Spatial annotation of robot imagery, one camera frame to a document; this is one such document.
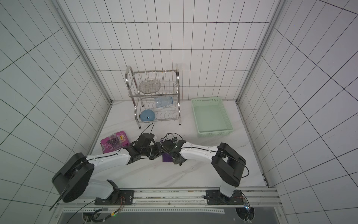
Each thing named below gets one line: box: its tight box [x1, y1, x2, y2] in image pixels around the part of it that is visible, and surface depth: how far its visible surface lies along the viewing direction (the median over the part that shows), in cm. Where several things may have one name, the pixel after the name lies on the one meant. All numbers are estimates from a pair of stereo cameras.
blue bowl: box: [139, 109, 156, 122], surface depth 104 cm
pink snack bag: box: [100, 130, 130, 154], surface depth 91 cm
